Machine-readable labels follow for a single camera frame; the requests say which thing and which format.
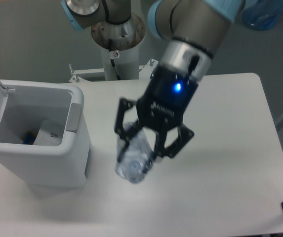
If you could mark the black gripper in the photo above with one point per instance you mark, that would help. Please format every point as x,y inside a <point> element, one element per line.
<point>167,101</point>

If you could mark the clear plastic water bottle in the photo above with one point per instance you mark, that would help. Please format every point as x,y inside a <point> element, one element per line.
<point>137,159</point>

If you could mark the white paper wrapper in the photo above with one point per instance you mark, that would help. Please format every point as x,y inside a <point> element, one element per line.
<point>49,134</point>

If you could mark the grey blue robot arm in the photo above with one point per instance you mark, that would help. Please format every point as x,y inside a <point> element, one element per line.
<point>194,30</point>

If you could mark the white open trash can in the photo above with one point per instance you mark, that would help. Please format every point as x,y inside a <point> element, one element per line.
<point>24,105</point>

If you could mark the blue orange trash item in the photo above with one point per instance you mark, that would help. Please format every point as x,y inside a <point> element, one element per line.
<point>30,138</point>

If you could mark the blue plastic bag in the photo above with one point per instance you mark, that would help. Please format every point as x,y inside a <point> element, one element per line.
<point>261,15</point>

